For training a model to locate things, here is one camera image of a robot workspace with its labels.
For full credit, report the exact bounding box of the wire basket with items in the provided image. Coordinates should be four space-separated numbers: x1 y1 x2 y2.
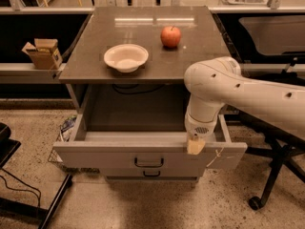
48 115 99 174

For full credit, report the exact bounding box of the black stand with cable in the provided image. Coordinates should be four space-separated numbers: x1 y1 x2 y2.
0 123 72 229

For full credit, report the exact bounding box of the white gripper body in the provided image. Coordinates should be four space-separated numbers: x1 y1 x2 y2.
184 114 216 139

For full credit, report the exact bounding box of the grey top drawer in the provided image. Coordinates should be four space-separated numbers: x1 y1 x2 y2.
54 84 247 170

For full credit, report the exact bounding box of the grey drawer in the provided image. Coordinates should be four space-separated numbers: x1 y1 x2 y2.
54 84 247 170
100 168 204 177

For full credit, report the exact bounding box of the red apple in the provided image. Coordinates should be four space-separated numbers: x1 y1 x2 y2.
160 26 181 48

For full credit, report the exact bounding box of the open cardboard box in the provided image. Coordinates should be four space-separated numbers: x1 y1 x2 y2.
22 38 62 70

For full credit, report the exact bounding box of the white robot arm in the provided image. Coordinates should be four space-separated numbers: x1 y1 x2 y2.
184 57 305 155

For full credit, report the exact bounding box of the grey bottom drawer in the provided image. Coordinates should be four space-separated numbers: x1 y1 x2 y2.
100 168 204 177

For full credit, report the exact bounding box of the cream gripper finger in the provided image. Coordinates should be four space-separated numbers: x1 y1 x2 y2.
187 136 206 155

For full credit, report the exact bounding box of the white bowl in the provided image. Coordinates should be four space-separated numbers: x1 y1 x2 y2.
104 44 149 73

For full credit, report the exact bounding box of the black office chair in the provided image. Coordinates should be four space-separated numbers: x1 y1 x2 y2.
234 55 305 211

